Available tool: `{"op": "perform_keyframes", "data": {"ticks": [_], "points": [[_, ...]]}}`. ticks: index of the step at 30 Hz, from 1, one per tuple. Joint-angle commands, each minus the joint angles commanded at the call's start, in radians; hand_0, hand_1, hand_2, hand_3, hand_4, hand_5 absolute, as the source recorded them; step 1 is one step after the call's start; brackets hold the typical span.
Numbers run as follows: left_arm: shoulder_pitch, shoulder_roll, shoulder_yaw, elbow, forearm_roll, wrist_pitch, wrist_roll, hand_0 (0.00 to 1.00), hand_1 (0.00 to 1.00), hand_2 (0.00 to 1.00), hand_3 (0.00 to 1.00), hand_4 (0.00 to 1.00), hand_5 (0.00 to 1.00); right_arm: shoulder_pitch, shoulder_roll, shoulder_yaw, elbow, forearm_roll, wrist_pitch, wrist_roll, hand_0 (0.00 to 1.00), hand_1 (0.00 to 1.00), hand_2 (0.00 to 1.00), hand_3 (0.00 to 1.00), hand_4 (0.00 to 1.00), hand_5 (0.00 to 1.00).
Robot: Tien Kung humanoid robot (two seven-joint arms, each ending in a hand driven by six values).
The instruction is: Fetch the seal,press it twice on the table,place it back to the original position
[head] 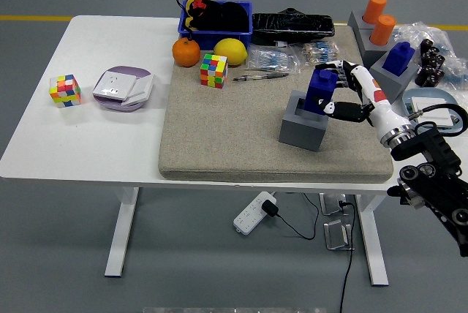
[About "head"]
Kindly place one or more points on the blue plastic bin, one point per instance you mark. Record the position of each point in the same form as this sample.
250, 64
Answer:
219, 39

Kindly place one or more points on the black round pouch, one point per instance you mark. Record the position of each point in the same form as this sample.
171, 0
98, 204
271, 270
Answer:
234, 17

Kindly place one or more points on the bag of blue resistors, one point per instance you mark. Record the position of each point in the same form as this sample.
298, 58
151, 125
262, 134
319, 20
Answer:
270, 59

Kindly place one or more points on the yellow lemon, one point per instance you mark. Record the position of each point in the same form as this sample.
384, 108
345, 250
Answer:
230, 51

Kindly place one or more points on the black wrapped long object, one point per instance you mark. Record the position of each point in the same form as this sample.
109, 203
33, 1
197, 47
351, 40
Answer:
292, 28

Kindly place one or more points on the light blue plate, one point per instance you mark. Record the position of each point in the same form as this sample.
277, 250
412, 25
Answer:
431, 93

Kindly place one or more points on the white wall switch panel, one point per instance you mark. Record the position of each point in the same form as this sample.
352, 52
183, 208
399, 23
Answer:
144, 86
433, 101

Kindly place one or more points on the bag of brown resistors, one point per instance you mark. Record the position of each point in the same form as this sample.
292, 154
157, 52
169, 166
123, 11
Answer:
321, 53

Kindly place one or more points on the multicoloured magic cube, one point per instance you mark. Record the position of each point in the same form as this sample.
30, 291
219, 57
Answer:
214, 71
65, 91

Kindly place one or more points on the grey cube seal holder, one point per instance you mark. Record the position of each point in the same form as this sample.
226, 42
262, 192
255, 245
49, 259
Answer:
300, 134
393, 84
354, 22
367, 49

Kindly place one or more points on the orange fruit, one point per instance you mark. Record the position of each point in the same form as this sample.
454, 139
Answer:
186, 52

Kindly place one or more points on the black plug adapter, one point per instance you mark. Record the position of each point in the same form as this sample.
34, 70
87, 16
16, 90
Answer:
270, 207

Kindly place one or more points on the orange cylinder seal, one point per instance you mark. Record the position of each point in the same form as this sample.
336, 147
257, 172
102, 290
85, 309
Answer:
374, 7
382, 29

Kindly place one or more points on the white power strip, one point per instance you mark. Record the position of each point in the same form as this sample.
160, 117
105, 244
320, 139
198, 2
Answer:
248, 218

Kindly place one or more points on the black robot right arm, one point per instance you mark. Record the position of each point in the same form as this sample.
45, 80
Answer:
428, 145

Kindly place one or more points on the white table leg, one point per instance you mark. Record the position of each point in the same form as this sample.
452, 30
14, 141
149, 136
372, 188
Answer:
122, 232
373, 240

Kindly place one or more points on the white wall socket panel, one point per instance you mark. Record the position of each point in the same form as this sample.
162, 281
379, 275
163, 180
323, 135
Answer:
113, 86

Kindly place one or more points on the grey-brown mat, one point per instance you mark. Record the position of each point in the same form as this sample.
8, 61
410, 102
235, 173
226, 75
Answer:
226, 137

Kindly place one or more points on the black dotted knobs bundle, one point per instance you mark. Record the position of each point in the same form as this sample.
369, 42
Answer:
431, 60

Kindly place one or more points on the transparent black pen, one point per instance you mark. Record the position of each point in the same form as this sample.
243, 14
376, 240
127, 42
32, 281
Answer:
263, 76

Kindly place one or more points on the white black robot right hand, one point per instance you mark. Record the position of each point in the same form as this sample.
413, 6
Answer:
384, 115

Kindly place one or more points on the clear plastic bag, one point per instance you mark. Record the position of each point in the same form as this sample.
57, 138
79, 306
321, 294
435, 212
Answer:
413, 33

